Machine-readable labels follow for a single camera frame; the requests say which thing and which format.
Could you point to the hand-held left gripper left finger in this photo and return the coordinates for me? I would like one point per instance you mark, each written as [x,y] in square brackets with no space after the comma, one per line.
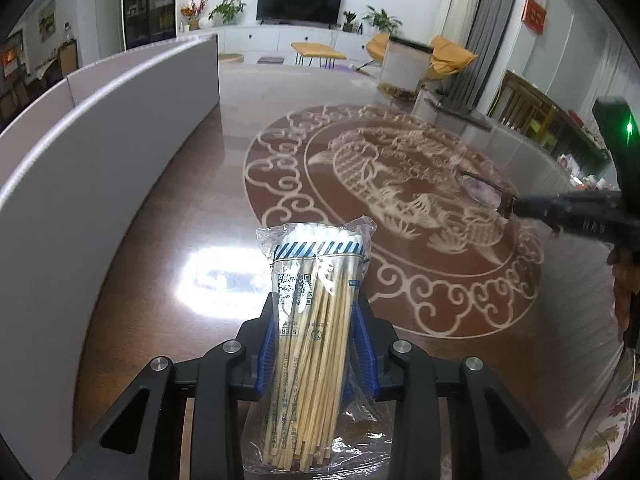
[265,355]

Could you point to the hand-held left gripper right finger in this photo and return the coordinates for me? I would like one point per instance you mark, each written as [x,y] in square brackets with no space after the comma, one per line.
[364,360]

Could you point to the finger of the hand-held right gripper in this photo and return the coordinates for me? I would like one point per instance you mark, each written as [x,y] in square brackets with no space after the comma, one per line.
[585,224]
[560,202]

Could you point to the cotton swab packet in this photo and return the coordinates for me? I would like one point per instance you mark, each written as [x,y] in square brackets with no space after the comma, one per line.
[310,320]

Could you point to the eyeglasses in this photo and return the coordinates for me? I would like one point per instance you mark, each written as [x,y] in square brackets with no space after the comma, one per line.
[482,190]

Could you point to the brown patterned desktop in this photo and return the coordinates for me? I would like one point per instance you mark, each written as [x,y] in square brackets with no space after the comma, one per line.
[165,210]

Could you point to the person's right hand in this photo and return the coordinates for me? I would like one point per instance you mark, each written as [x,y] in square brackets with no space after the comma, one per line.
[629,295]

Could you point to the colourful clutter pile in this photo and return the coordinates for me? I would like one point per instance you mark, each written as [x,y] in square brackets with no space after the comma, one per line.
[582,172]

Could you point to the grey curtain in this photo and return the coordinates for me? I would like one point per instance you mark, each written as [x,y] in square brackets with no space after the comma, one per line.
[500,35]

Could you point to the orange lounge chair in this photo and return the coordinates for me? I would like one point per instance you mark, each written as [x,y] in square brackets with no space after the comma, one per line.
[450,57]

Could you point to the floral printed cloth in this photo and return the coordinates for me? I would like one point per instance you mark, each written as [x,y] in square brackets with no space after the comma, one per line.
[610,435]

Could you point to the white standing air conditioner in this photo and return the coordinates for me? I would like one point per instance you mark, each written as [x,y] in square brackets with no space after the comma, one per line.
[457,5]

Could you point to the leafy potted plant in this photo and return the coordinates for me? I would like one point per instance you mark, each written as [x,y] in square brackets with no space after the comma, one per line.
[382,19]

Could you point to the small potted plant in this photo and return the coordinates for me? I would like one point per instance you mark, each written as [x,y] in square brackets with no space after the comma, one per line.
[350,21]

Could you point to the grey partition panel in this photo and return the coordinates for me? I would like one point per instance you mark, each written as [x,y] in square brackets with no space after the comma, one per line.
[90,135]

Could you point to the orange stool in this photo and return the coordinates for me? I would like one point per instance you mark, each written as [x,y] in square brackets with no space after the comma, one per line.
[317,50]

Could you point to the white television cabinet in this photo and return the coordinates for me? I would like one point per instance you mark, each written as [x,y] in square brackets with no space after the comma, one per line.
[270,40]

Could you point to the black television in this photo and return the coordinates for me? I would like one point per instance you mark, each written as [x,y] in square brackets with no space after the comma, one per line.
[300,4]

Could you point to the bushy green potted plant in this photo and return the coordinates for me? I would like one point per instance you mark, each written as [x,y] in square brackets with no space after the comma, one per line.
[227,10]

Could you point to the red flowers in vase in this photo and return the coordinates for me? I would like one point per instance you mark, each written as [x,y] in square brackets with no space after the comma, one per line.
[194,14]

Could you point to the wooden side cabinet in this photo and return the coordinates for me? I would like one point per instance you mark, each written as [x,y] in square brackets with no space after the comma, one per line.
[68,56]

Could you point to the dark glass display cabinet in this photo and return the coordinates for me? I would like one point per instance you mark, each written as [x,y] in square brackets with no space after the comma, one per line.
[150,2]

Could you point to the clear bottle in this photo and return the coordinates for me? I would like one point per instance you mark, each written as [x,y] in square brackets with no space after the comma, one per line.
[67,31]

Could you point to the red door poster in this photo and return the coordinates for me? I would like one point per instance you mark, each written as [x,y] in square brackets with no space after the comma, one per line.
[10,60]

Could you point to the red wall hanging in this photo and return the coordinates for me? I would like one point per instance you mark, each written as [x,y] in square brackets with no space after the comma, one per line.
[533,15]

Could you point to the framed wall painting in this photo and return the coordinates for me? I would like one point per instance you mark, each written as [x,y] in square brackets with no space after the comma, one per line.
[47,19]

